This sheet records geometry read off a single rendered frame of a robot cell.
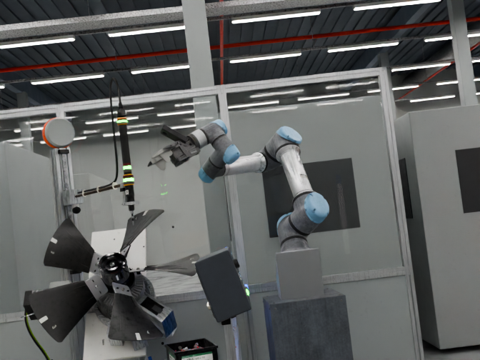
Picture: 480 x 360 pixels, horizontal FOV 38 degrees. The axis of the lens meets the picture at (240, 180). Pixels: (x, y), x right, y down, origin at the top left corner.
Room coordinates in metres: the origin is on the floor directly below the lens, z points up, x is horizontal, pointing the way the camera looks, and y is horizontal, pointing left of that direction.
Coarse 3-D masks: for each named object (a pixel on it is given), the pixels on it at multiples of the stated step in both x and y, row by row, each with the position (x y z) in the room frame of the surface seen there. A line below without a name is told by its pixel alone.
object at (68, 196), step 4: (64, 192) 3.36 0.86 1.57; (68, 192) 3.32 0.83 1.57; (72, 192) 3.33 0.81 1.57; (76, 192) 3.34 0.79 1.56; (64, 196) 3.37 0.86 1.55; (68, 196) 3.33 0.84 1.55; (72, 196) 3.32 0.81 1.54; (64, 200) 3.37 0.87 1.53; (68, 200) 3.33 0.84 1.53; (72, 200) 3.32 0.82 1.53; (76, 200) 3.34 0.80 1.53; (80, 200) 3.35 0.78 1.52; (64, 204) 3.37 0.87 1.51; (68, 204) 3.34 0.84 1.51
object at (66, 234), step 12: (60, 228) 2.99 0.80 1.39; (72, 228) 2.96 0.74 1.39; (60, 240) 2.97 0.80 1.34; (72, 240) 2.95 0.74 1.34; (84, 240) 2.92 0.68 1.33; (48, 252) 2.98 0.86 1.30; (60, 252) 2.96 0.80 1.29; (72, 252) 2.94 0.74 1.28; (84, 252) 2.92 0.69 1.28; (48, 264) 2.98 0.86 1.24; (60, 264) 2.96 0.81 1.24; (72, 264) 2.94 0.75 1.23; (84, 264) 2.92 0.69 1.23
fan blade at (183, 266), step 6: (186, 258) 2.93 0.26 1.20; (198, 258) 2.90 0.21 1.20; (162, 264) 2.87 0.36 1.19; (168, 264) 2.85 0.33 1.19; (174, 264) 2.84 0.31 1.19; (180, 264) 2.84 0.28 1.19; (186, 264) 2.84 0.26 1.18; (192, 264) 2.84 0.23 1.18; (150, 270) 2.81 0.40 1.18; (156, 270) 2.80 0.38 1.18; (162, 270) 2.79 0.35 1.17; (168, 270) 2.79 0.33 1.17; (174, 270) 2.79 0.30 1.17; (180, 270) 2.79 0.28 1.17; (186, 270) 2.79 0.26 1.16; (192, 270) 2.79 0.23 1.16
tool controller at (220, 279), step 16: (208, 256) 2.09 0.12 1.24; (224, 256) 2.04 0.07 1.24; (208, 272) 2.04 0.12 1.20; (224, 272) 2.04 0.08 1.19; (208, 288) 2.04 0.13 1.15; (224, 288) 2.04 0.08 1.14; (240, 288) 2.05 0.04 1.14; (208, 304) 2.21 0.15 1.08; (224, 304) 2.04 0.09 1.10; (240, 304) 2.05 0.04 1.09
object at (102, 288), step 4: (92, 276) 2.82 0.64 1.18; (96, 276) 2.83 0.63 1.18; (88, 280) 2.81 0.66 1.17; (96, 280) 2.83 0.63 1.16; (100, 280) 2.84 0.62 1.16; (88, 284) 2.81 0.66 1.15; (92, 284) 2.82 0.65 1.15; (96, 284) 2.83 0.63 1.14; (100, 284) 2.84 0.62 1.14; (104, 284) 2.84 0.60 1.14; (92, 288) 2.82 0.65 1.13; (100, 288) 2.84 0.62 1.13; (104, 288) 2.84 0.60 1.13; (92, 292) 2.82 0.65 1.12; (96, 292) 2.83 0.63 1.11; (104, 292) 2.84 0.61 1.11; (96, 296) 2.83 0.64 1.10; (100, 296) 2.84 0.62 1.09
